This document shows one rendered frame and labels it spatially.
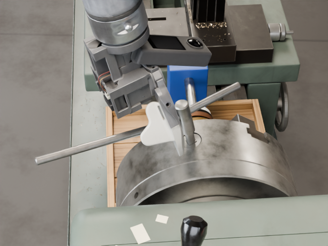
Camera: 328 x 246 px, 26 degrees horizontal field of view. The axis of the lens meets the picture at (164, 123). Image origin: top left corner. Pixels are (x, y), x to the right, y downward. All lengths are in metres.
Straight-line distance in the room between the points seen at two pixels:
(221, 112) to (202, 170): 0.60
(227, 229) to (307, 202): 0.13
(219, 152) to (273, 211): 0.15
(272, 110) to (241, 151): 0.73
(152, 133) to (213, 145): 0.16
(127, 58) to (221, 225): 0.27
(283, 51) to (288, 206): 0.81
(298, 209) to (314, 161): 1.76
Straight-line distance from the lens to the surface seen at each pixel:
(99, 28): 0.91
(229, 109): 1.69
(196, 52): 0.99
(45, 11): 3.48
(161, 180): 1.11
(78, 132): 2.12
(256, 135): 1.20
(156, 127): 1.00
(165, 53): 0.97
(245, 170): 1.11
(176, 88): 1.48
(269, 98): 1.83
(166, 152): 1.14
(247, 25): 1.80
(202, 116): 1.35
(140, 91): 0.99
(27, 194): 2.69
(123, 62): 0.97
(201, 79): 1.47
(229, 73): 1.75
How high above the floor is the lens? 2.08
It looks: 46 degrees down
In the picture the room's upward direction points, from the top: straight up
